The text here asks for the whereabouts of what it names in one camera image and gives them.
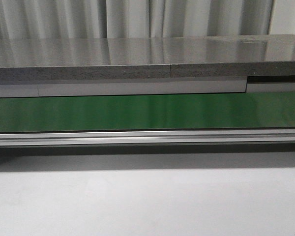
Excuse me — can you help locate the aluminium front conveyor rail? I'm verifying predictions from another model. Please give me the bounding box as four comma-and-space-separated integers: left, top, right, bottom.
0, 128, 295, 147

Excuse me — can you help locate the grey rear conveyor rail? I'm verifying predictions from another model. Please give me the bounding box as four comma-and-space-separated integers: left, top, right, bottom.
0, 75, 295, 98

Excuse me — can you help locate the white pleated curtain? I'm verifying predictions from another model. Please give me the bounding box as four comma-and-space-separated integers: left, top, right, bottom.
0, 0, 295, 39

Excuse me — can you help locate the green conveyor belt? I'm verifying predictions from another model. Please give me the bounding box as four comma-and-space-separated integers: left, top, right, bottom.
0, 92, 295, 133

